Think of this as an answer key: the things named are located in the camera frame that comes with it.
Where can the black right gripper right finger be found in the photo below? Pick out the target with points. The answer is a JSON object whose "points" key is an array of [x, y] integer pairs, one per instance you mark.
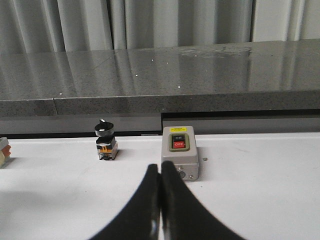
{"points": [[183, 216]]}

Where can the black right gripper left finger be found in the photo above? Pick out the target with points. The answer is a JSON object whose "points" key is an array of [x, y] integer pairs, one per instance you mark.
{"points": [[140, 217]]}

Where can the grey stone counter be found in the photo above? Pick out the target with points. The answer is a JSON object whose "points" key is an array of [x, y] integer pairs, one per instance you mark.
{"points": [[252, 87]]}

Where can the grey pleated curtain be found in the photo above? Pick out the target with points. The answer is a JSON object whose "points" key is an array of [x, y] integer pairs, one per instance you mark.
{"points": [[34, 26]]}

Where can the grey on-off switch box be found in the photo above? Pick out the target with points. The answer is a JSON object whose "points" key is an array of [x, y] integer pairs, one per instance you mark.
{"points": [[179, 147]]}

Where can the black selector knob switch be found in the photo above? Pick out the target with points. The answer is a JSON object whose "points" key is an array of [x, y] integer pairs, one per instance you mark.
{"points": [[106, 144]]}

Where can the green-capped white pushbutton switch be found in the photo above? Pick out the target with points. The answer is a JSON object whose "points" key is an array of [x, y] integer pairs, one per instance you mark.
{"points": [[5, 150]]}

